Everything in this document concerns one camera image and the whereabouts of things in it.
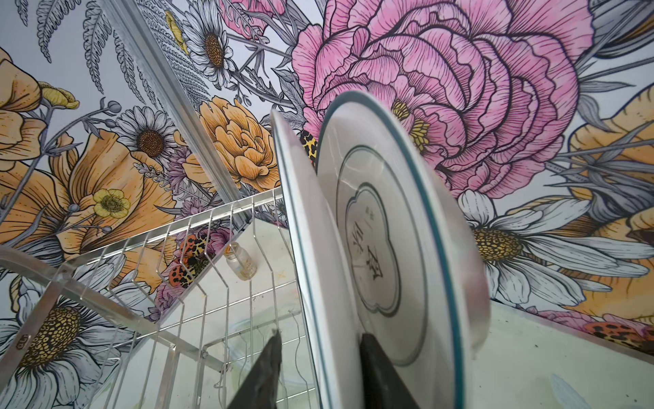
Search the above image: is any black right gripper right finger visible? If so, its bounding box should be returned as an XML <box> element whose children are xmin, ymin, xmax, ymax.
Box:
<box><xmin>359</xmin><ymin>333</ymin><xmax>418</xmax><ymax>409</ymax></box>

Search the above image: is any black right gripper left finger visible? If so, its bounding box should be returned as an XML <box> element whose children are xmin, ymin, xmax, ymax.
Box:
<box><xmin>228</xmin><ymin>330</ymin><xmax>282</xmax><ymax>409</ymax></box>

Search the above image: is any white plate teal rim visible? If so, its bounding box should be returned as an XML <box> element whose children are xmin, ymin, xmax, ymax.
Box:
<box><xmin>270</xmin><ymin>110</ymin><xmax>364</xmax><ymax>408</ymax></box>

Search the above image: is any silver metal dish rack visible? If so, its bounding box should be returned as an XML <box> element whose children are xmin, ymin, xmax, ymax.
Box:
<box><xmin>1</xmin><ymin>189</ymin><xmax>320</xmax><ymax>408</ymax></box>

